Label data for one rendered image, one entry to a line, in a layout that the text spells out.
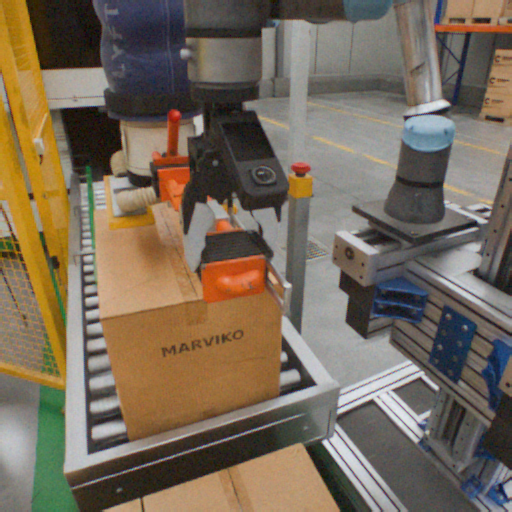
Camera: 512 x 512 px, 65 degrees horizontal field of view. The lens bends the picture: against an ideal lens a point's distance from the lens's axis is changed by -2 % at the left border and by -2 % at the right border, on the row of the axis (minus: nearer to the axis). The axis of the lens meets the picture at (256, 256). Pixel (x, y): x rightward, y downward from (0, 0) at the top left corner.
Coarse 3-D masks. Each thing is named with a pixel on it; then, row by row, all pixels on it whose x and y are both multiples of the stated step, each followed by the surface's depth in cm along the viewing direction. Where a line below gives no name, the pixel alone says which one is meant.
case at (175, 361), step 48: (96, 240) 112; (144, 240) 111; (144, 288) 91; (192, 288) 91; (144, 336) 87; (192, 336) 91; (240, 336) 96; (144, 384) 93; (192, 384) 98; (240, 384) 104; (144, 432) 100
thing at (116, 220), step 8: (104, 176) 114; (112, 176) 113; (120, 176) 106; (104, 184) 108; (112, 192) 102; (112, 200) 97; (112, 208) 94; (144, 208) 93; (112, 216) 90; (120, 216) 90; (128, 216) 90; (136, 216) 90; (144, 216) 90; (152, 216) 90; (112, 224) 87; (120, 224) 88; (128, 224) 89; (136, 224) 89; (144, 224) 90; (152, 224) 91
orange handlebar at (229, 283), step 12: (156, 156) 89; (180, 156) 89; (168, 180) 75; (168, 192) 72; (180, 192) 68; (180, 204) 65; (216, 228) 59; (228, 228) 57; (228, 276) 46; (240, 276) 46; (252, 276) 46; (228, 288) 45; (240, 288) 45; (252, 288) 46
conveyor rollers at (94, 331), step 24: (96, 192) 261; (96, 288) 164; (96, 312) 149; (96, 336) 142; (96, 360) 127; (96, 384) 119; (288, 384) 121; (96, 408) 112; (120, 408) 114; (96, 432) 104; (120, 432) 106
